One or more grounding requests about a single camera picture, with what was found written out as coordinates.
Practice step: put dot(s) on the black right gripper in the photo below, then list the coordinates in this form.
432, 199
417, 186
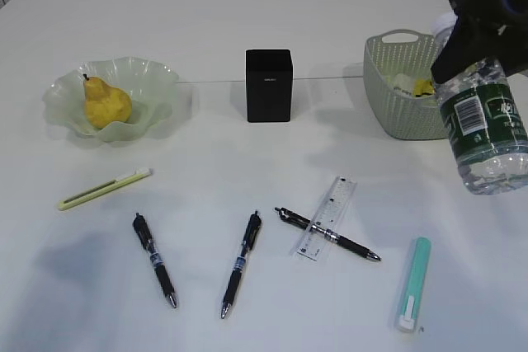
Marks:
478, 33

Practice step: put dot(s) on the clear plastic water bottle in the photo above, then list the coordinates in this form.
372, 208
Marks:
484, 128

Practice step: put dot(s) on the yellow white waste paper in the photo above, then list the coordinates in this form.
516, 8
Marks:
410, 86

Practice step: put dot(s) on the yellow pear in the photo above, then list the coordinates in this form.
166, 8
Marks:
104, 103

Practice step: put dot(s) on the blue black right robot arm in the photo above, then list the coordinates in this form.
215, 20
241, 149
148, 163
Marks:
483, 29

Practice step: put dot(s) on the green woven plastic basket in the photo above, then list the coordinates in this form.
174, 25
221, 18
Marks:
411, 53

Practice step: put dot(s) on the teal white utility knife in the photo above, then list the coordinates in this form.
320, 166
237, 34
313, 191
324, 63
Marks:
412, 294

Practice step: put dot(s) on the black square pen holder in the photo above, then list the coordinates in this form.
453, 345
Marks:
269, 85

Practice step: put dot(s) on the clear plastic ruler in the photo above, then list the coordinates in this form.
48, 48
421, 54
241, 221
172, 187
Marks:
312, 245

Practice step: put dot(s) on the black gel pen on ruler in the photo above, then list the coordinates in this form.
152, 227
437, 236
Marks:
297, 220

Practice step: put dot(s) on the blue black gel pen middle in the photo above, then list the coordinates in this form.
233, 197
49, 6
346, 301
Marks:
249, 238

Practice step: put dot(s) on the pale green wavy glass plate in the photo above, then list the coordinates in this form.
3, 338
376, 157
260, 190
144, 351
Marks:
151, 86

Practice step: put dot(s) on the yellow-green utility knife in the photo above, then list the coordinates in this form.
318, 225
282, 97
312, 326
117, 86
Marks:
105, 188

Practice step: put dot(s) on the black gel pen left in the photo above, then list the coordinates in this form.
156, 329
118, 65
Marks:
146, 240

